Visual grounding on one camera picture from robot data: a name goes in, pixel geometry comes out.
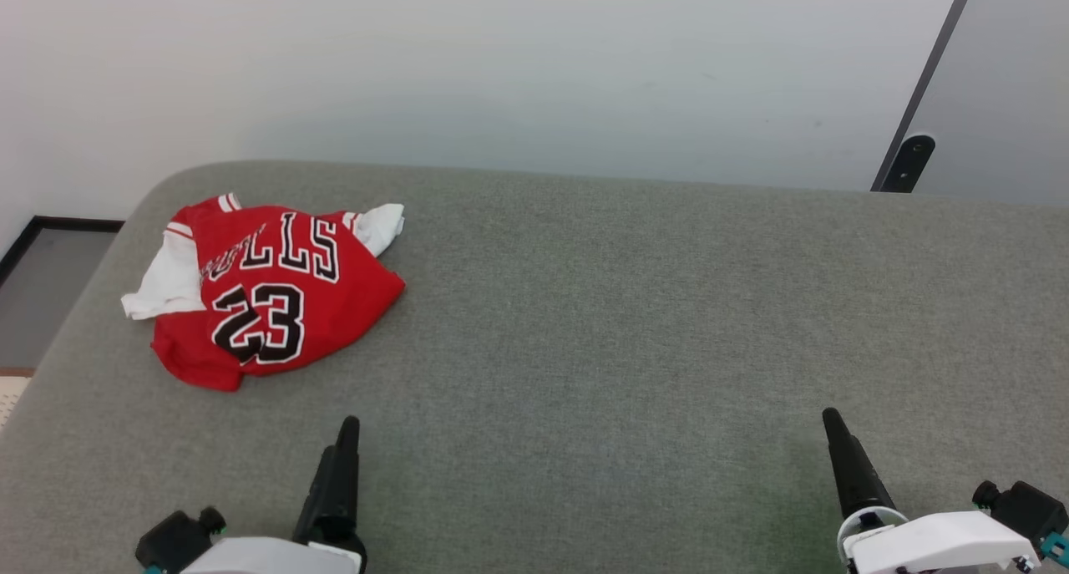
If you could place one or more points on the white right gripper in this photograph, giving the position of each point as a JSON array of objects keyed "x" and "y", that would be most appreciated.
[{"x": 935, "y": 545}]

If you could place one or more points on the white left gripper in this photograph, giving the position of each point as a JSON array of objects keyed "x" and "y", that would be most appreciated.
[{"x": 267, "y": 557}]

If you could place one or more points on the red number 23 jersey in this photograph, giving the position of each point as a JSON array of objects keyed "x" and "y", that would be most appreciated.
[{"x": 276, "y": 307}]

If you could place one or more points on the beige perforated board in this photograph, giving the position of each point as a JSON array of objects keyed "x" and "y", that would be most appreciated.
[{"x": 12, "y": 394}]

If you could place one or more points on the black framed grey panel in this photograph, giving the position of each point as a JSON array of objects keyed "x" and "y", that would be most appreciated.
[{"x": 50, "y": 281}]

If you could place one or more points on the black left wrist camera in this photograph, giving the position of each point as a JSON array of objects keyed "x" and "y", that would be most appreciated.
[{"x": 177, "y": 540}]

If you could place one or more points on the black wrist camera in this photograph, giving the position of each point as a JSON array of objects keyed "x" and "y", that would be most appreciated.
[
  {"x": 177, "y": 540},
  {"x": 1025, "y": 507}
]

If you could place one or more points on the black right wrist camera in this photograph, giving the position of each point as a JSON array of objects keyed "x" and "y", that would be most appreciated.
[{"x": 1025, "y": 507}]

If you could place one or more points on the rail foot bracket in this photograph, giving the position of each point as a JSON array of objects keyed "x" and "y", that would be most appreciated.
[{"x": 909, "y": 163}]

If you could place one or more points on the slanted metal rail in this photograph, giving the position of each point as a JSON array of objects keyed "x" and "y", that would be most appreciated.
[{"x": 927, "y": 73}]

